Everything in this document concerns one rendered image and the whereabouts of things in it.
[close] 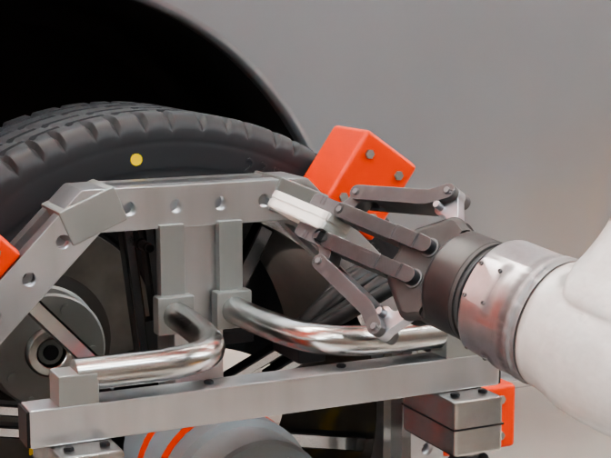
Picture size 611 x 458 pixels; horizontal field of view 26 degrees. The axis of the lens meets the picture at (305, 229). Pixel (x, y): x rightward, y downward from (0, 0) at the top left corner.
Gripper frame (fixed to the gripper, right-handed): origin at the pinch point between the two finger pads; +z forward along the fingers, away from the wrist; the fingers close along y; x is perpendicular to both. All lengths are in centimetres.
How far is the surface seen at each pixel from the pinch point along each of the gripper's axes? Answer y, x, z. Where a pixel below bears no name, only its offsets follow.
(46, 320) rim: 19.2, 4.0, 29.2
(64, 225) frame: 10.3, -5.4, 21.2
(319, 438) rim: 17.4, 36.1, 18.8
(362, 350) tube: 7.4, 10.4, -2.9
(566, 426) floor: -8, 291, 150
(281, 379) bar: 12.7, 4.6, -1.7
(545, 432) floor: -3, 282, 151
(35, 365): 28, 29, 60
